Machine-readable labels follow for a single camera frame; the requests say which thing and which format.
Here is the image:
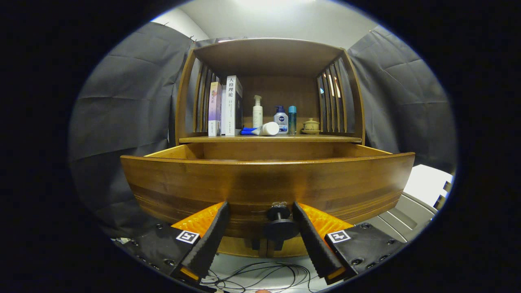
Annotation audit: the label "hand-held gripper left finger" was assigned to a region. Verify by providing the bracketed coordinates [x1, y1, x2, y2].
[120, 201, 232, 283]

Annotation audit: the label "wooden cabinet door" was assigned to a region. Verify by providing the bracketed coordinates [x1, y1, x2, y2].
[267, 238, 310, 258]
[218, 237, 267, 258]

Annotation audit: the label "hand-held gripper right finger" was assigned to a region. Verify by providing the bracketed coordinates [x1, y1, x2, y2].
[292, 201, 407, 286]

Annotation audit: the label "purple book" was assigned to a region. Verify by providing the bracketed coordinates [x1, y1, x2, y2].
[208, 81, 223, 137]

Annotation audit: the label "white squeeze tube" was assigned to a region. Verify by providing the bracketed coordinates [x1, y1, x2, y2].
[249, 122, 280, 136]

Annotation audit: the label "thick white book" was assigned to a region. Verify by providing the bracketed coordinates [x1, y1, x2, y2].
[222, 75, 243, 136]

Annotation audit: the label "white bottle with blue pump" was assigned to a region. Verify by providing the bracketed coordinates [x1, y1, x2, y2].
[273, 106, 289, 134]

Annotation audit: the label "wooden drawer with black knob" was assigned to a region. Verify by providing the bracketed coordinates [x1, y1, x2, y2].
[120, 142, 416, 241]

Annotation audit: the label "white side furniture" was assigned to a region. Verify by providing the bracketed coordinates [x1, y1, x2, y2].
[362, 164, 454, 245]

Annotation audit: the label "black floor cables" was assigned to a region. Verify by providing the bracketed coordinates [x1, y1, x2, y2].
[201, 262, 314, 293]

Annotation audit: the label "brown wooden cabinet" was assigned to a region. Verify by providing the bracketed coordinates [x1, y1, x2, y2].
[169, 38, 366, 259]

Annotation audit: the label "wooden countertop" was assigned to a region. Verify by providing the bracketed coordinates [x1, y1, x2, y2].
[178, 132, 363, 144]

